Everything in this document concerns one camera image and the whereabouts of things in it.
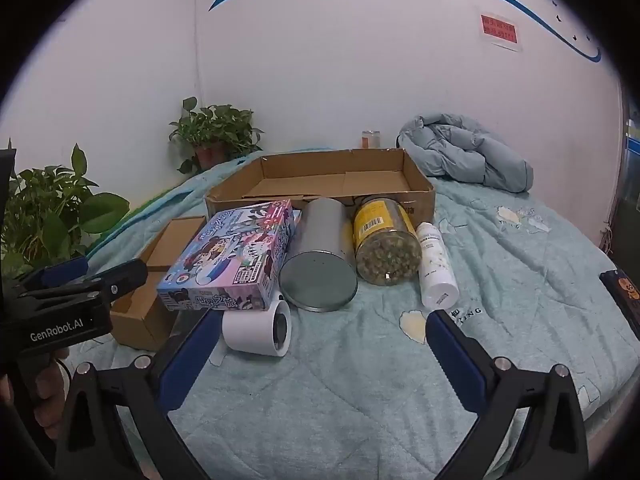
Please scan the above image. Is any large cardboard tray box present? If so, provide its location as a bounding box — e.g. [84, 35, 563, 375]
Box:
[205, 148, 435, 226]

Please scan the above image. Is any colourful board game box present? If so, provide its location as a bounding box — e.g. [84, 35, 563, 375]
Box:
[156, 200, 295, 311]

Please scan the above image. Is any person's left hand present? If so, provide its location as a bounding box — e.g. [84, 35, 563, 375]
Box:
[25, 347, 70, 441]

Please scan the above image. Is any yellow label tea jar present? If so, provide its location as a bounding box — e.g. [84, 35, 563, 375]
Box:
[354, 197, 422, 286]

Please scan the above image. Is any red wall notice sign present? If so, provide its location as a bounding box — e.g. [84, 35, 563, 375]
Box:
[478, 10, 523, 52]

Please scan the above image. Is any potted plant red pot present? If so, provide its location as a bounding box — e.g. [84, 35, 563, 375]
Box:
[168, 96, 265, 176]

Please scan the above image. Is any green plant at left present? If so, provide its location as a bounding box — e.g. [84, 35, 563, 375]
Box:
[1, 146, 129, 278]

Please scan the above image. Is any white spray bottle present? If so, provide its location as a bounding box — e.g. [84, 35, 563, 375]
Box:
[416, 222, 459, 310]

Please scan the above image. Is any dark phone with orange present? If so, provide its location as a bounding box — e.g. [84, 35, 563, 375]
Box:
[599, 269, 640, 339]

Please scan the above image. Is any small brown cardboard box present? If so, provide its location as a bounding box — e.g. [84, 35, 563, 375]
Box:
[111, 217, 206, 351]

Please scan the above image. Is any light blue puffer jacket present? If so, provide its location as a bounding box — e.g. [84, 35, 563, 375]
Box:
[396, 113, 534, 193]

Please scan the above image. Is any small orange label jar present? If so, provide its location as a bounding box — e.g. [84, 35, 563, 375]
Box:
[361, 130, 381, 148]

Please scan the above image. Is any silver metal tin can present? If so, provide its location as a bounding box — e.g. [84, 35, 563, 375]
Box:
[279, 197, 358, 313]

